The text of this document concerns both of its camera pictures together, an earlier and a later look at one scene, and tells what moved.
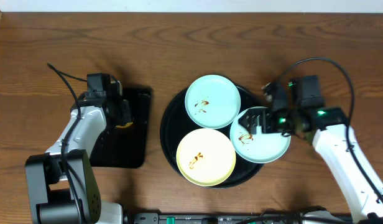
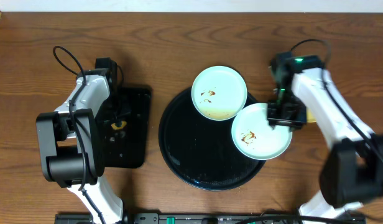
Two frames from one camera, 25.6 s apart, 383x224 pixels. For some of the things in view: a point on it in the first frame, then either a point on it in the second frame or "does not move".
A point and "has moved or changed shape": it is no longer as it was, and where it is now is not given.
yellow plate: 206,157 has moved or changed shape
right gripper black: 267,115 → 274,119
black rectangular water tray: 127,147 does not move
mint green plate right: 259,147 does not move
